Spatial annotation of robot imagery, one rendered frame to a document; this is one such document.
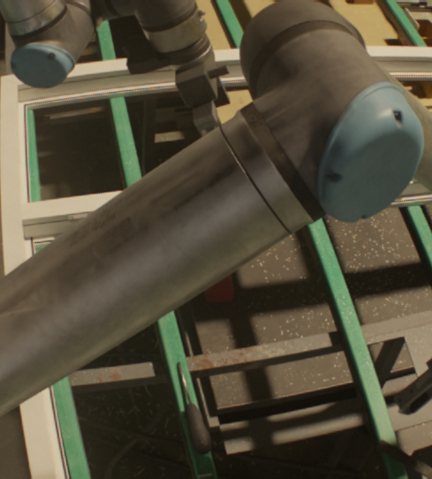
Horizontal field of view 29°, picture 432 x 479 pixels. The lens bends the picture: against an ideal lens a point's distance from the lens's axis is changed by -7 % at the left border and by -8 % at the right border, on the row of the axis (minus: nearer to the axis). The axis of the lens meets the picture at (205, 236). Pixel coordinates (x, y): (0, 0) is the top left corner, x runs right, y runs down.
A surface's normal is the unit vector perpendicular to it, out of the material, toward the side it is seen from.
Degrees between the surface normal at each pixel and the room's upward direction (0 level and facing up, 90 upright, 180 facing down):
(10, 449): 0
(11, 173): 0
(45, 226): 90
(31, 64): 94
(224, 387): 0
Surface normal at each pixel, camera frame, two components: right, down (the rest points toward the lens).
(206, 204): -0.17, 0.04
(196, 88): 0.02, 0.70
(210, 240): 0.10, 0.42
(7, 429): 0.06, -0.63
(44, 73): -0.21, 0.80
